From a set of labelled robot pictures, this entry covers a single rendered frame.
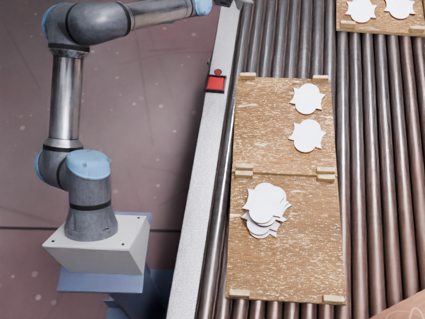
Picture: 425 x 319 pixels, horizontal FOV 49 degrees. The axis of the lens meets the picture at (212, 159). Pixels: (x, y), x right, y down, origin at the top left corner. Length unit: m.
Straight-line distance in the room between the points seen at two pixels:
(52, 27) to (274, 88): 0.81
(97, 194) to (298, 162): 0.68
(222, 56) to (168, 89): 1.13
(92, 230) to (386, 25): 1.40
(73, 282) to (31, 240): 1.12
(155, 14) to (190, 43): 1.79
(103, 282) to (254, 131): 0.71
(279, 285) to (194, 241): 0.30
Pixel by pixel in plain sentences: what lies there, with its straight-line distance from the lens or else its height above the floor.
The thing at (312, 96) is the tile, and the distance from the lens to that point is 1.74.
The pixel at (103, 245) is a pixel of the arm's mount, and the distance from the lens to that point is 1.32.
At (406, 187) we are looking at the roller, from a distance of 1.66.
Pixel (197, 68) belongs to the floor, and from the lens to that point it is 3.06.
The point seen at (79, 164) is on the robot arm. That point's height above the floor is 1.23.
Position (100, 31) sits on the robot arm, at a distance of 1.32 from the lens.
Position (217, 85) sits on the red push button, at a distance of 1.77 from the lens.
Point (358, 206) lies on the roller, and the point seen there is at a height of 0.92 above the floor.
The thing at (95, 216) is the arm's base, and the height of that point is 1.12.
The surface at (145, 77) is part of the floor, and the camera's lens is 3.05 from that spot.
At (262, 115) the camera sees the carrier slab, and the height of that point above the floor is 0.94.
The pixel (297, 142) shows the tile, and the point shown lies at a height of 0.95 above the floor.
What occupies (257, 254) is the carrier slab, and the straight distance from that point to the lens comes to 1.45.
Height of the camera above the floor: 2.31
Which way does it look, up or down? 60 degrees down
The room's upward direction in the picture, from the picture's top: 4 degrees counter-clockwise
